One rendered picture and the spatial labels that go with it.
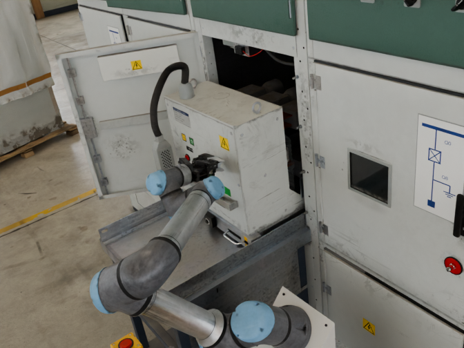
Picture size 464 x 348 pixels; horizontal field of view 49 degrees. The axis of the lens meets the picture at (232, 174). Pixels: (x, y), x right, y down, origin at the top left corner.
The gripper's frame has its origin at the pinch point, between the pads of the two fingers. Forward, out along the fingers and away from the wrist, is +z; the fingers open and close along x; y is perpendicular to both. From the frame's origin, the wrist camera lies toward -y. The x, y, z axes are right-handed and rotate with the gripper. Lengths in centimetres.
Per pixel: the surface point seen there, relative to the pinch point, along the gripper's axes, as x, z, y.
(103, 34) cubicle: 37, 57, -141
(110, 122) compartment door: 2, 6, -71
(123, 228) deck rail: -39, -8, -47
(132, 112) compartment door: 7, 14, -65
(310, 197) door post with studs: -15.0, 26.8, 25.2
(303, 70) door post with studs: 35.2, 13.1, 26.0
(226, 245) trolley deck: -37.3, 6.6, -0.3
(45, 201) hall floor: -106, 77, -256
